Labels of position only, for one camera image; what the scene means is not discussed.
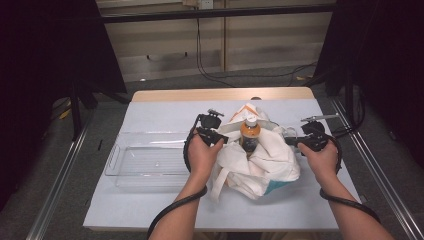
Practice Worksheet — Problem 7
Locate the orange and white carton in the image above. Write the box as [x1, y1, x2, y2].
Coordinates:
[229, 103, 265, 125]

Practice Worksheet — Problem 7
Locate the white cap drink bottle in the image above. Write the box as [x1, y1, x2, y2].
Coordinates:
[239, 114, 262, 158]

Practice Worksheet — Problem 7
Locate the person's left hand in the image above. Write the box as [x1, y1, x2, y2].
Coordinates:
[187, 134, 225, 181]

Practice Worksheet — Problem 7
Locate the right hand-held gripper black cable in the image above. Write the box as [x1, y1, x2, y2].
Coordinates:
[319, 132, 382, 225]

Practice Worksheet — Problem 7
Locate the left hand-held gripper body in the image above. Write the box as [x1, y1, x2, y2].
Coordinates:
[194, 108, 225, 138]

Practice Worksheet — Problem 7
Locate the black horizontal bar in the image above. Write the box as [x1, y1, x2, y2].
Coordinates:
[99, 3, 338, 25]

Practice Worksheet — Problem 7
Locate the left hand-held gripper black cable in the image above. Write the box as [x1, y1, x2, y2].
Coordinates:
[146, 114, 209, 240]

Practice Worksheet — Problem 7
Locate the metal floor rail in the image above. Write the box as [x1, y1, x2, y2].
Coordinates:
[25, 109, 98, 240]
[329, 96, 424, 240]

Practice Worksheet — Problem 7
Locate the black curtain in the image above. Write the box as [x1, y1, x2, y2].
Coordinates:
[0, 0, 128, 212]
[313, 0, 424, 169]

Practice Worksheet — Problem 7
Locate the white table mat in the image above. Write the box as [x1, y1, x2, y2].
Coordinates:
[83, 98, 363, 232]

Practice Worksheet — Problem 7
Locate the hand-held gripper black cable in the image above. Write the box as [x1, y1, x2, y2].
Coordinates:
[319, 132, 382, 225]
[146, 114, 209, 240]

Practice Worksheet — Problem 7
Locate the black hanging cable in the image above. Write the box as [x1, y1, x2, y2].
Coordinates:
[195, 17, 318, 88]

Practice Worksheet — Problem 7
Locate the white and green tote bag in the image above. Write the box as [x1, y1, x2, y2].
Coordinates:
[209, 103, 301, 205]

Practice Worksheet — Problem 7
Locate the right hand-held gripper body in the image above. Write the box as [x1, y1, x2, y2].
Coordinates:
[300, 113, 341, 153]

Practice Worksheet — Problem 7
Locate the person's right hand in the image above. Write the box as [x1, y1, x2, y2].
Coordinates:
[297, 139, 340, 188]

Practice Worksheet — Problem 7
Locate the clear plastic tray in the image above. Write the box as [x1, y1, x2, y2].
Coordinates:
[104, 130, 195, 193]

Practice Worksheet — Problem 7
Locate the black metal stand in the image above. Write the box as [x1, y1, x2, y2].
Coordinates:
[67, 79, 132, 142]
[324, 66, 367, 140]

